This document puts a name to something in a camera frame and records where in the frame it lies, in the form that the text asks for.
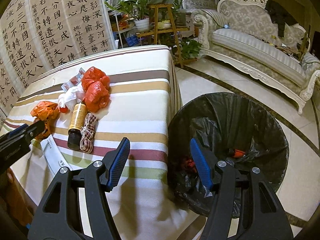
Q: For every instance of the white tissue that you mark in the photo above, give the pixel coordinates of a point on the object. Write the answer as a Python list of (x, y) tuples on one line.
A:
[(68, 96)]

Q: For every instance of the ornate white sofa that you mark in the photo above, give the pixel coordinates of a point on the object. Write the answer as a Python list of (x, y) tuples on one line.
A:
[(250, 45)]

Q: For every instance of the silver snack wrapper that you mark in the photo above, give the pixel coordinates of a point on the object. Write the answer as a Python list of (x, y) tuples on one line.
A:
[(74, 80)]

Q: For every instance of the potted plant white pot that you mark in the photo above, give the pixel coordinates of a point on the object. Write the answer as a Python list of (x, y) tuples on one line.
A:
[(142, 25)]

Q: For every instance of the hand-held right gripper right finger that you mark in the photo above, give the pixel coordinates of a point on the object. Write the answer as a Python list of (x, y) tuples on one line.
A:
[(201, 165)]

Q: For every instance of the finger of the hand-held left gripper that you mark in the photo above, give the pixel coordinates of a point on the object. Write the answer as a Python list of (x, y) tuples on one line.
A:
[(27, 131)]

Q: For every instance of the black and orange object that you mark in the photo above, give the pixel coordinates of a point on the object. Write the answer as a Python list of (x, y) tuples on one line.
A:
[(237, 153)]

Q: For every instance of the black garment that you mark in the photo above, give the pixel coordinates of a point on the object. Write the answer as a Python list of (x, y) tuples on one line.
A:
[(276, 10)]

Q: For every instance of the white paper packet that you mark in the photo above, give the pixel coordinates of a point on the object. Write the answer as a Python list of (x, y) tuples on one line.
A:
[(53, 155)]

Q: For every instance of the blue crate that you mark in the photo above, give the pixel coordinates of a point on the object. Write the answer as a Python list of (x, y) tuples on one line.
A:
[(131, 41)]

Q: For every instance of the orange plastic bag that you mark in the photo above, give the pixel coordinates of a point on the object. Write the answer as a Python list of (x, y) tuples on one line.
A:
[(45, 110)]

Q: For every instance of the wooden plant stand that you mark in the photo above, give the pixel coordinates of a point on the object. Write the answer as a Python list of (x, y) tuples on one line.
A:
[(160, 15)]

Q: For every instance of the calligraphy folding screen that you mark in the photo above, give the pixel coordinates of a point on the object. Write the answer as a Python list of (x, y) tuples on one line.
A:
[(50, 30)]

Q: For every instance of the small leafy green plant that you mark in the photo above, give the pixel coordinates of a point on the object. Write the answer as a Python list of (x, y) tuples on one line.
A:
[(191, 48)]

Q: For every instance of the pile of papers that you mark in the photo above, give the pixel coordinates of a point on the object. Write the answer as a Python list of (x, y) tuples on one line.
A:
[(290, 50)]

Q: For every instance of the red plastic bag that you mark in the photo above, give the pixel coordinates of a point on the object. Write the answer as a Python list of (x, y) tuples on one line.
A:
[(95, 76), (96, 98)]

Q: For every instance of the checkered ribbon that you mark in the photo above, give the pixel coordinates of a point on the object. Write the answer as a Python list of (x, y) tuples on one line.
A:
[(87, 135)]

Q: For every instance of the striped tablecloth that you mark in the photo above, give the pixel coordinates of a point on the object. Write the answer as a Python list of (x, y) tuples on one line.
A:
[(140, 85)]

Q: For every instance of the black lined bin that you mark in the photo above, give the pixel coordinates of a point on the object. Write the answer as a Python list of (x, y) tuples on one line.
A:
[(225, 110)]

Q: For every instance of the potted plant dark pot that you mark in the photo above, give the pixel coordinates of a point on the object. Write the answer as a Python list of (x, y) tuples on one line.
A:
[(181, 17)]

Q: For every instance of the white metal shelf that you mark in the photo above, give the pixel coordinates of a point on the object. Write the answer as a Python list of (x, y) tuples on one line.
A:
[(120, 33)]

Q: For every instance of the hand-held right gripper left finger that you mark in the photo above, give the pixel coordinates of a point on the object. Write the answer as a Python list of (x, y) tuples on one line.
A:
[(119, 162)]

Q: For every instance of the dark red wrapper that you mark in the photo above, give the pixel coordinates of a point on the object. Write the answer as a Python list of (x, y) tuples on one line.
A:
[(188, 163)]

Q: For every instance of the patterned armchair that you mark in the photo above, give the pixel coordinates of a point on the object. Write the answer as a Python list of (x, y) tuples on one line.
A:
[(190, 2)]

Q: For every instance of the small red object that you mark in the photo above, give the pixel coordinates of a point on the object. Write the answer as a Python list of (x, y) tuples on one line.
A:
[(64, 109)]

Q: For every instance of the brown glass bottle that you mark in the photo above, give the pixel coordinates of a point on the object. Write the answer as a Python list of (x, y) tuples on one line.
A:
[(77, 120)]

